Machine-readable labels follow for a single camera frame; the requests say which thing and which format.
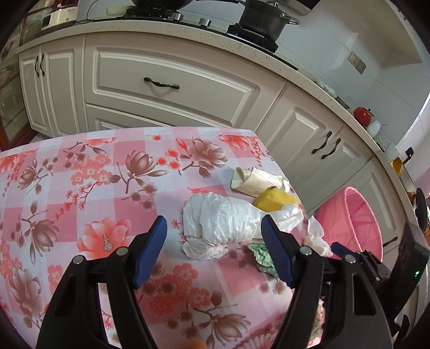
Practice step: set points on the speckled kitchen countertop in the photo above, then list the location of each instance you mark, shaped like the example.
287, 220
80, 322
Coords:
201, 37

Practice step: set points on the clean yellow sponge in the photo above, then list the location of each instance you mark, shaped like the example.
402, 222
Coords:
272, 199

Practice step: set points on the crumpled white tissue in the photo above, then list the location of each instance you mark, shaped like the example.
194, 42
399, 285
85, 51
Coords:
315, 241

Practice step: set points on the white mug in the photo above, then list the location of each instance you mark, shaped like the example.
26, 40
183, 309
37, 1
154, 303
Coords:
391, 151

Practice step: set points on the white rice cooker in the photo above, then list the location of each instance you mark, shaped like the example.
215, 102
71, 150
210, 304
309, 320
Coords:
58, 18

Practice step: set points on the white jar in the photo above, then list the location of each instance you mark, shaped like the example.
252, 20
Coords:
374, 128

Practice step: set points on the small orange object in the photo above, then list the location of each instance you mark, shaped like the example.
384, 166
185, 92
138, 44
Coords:
397, 166

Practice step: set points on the black frying pan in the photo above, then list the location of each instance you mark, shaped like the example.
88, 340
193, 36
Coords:
161, 3

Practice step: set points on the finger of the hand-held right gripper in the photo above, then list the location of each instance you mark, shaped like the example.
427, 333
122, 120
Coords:
340, 250

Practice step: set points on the white kitchen base cabinet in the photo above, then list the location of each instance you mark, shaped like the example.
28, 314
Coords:
168, 60

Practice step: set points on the wall socket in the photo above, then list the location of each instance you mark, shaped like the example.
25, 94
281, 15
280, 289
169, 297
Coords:
356, 62

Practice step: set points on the green patterned wrapper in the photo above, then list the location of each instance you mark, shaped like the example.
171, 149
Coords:
260, 258

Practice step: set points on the person's left hand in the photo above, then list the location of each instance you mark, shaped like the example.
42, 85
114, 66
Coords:
196, 345

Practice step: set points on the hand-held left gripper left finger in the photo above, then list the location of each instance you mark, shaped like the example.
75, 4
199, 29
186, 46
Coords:
147, 255

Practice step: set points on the pink floral tablecloth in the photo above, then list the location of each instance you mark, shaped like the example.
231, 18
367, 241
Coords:
100, 201

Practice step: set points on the black cooking pot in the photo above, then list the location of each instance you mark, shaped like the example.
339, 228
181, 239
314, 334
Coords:
262, 20

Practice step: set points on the cream paper packet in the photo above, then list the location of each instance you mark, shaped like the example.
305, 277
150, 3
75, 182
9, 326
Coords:
248, 181

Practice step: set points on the pink trash bin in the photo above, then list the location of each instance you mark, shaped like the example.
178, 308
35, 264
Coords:
349, 218

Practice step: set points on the white plastic bag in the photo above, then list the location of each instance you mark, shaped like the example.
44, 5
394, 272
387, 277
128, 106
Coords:
221, 218

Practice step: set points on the black gas stove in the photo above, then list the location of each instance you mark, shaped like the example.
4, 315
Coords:
248, 33

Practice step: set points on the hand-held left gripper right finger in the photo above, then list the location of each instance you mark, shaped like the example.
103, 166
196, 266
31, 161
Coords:
278, 251

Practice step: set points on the black utensil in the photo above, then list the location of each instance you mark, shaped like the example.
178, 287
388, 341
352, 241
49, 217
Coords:
409, 155

